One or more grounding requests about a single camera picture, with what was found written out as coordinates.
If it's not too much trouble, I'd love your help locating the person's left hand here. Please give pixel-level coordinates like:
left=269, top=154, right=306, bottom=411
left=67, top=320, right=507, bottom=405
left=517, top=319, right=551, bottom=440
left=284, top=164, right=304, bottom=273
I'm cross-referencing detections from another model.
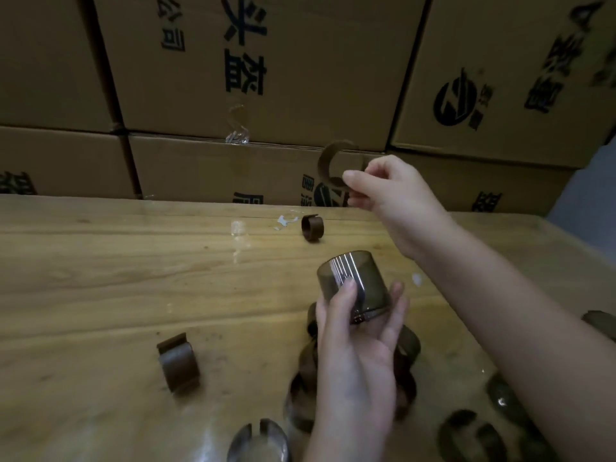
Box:
left=305, top=277, right=410, bottom=462

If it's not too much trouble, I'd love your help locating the person's right hand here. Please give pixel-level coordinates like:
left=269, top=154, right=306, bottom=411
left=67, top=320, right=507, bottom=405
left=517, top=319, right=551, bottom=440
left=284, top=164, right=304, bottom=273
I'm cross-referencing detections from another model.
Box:
left=341, top=155, right=456, bottom=263

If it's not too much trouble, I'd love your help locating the person's right forearm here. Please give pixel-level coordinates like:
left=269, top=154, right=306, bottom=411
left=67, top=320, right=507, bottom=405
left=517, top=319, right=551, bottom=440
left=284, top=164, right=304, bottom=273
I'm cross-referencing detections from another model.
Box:
left=411, top=221, right=616, bottom=462

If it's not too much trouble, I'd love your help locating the smoky tinted glass cup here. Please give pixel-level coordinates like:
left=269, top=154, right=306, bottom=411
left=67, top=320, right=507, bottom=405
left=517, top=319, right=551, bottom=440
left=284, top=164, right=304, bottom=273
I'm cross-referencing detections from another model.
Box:
left=316, top=250, right=393, bottom=327

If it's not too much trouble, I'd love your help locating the stack of brown cardboard boxes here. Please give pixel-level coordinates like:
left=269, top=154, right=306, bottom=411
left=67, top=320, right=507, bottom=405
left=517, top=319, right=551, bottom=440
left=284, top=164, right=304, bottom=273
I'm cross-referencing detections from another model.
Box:
left=0, top=0, right=616, bottom=217

